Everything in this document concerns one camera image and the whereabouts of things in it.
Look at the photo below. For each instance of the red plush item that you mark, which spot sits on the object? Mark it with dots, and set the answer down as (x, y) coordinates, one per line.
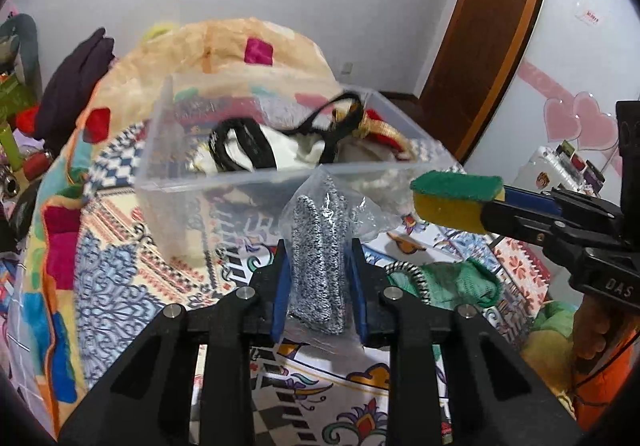
(27, 119)

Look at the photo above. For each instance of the clear plastic storage box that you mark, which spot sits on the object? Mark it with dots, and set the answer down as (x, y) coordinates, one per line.
(175, 186)

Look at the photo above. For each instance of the brown wooden door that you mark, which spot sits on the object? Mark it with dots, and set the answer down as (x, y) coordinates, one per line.
(480, 41)

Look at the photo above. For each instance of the person's right hand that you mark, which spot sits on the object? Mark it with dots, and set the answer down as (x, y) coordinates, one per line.
(592, 331)

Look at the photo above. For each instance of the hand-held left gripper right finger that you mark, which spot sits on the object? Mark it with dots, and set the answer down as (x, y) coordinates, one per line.
(358, 298)

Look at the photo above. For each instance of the red gold trimmed cloth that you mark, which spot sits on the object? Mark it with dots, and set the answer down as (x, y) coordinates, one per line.
(385, 131)

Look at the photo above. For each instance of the yellow green sponge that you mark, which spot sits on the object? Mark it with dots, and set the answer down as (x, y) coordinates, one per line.
(452, 201)

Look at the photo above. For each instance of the white suitcase with stickers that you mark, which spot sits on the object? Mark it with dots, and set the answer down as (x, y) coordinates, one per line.
(550, 171)

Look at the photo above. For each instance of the yellow green plush toy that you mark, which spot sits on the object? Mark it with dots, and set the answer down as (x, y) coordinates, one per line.
(547, 341)

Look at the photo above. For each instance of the white wall label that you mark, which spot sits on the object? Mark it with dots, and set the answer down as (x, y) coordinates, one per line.
(590, 18)

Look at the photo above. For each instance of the pink heart wall decal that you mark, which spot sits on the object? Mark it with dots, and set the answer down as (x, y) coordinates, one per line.
(582, 121)

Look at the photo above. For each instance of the dark purple cloth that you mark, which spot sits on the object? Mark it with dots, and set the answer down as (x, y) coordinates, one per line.
(75, 91)

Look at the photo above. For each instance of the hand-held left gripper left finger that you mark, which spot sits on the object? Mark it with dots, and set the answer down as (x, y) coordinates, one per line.
(281, 291)

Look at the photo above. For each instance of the grey teal garment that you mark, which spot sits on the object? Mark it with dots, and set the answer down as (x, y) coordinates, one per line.
(20, 46)

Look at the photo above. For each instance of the patterned printed blanket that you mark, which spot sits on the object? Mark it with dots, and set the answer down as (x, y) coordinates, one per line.
(165, 276)

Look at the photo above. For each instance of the person's right forearm orange sleeve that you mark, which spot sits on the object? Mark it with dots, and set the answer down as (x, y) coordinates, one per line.
(612, 386)

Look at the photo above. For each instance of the green bottle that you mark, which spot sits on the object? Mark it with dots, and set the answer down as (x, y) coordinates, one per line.
(9, 146)

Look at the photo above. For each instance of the red can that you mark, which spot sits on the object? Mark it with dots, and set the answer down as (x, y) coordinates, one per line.
(36, 165)

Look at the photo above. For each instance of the peach plush patchwork blanket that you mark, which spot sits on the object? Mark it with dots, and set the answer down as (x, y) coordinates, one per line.
(225, 56)

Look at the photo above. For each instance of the bagged grey speckled gloves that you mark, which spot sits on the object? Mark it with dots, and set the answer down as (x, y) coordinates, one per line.
(320, 258)

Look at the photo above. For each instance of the white wall socket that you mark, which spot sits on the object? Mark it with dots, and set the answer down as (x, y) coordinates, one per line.
(346, 68)

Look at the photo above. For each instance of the green knit cloth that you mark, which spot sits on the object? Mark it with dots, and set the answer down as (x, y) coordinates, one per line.
(457, 283)

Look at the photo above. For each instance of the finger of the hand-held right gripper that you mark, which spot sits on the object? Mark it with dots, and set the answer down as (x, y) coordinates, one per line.
(530, 196)
(515, 223)

